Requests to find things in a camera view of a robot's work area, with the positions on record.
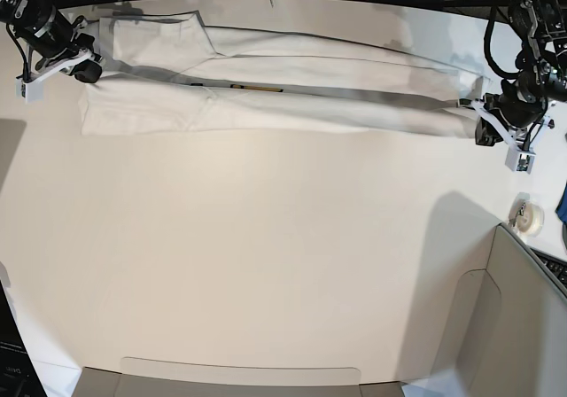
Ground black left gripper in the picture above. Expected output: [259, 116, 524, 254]
[475, 93, 548, 147]

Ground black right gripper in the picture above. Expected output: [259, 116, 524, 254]
[30, 9, 103, 82]

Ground white t-shirt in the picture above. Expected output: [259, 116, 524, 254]
[80, 12, 485, 138]

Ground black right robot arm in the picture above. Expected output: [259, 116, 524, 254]
[1, 0, 103, 84]

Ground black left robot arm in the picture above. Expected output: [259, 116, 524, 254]
[483, 0, 566, 151]

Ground clear tape dispenser roll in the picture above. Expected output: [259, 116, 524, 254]
[509, 192, 545, 240]

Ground black computer keyboard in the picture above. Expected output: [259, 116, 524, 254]
[529, 246, 567, 298]

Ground beige cardboard box right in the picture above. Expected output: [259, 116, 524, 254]
[399, 222, 567, 397]

